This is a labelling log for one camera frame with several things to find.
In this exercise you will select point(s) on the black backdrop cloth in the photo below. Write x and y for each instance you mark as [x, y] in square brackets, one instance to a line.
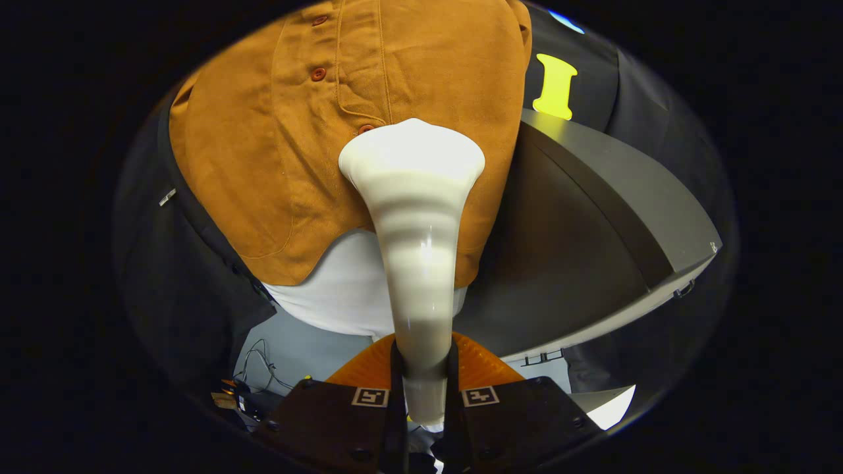
[178, 283]

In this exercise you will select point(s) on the silver clip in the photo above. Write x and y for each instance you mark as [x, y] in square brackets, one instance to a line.
[167, 197]

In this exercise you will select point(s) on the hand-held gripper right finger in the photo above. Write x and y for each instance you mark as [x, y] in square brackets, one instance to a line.
[514, 424]

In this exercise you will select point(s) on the white mannequin torso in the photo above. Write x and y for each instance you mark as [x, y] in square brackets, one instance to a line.
[342, 296]

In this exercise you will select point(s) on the grey cabinet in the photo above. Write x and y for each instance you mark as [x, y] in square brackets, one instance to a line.
[566, 263]

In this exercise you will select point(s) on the small orange floor object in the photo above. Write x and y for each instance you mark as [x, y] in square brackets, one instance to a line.
[225, 397]

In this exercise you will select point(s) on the white garment steamer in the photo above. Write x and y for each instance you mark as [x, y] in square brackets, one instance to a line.
[418, 250]

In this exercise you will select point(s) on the orange-brown button shirt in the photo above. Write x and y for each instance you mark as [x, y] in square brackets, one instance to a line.
[276, 151]

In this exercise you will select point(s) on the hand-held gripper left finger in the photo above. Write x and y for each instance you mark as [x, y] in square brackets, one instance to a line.
[329, 428]

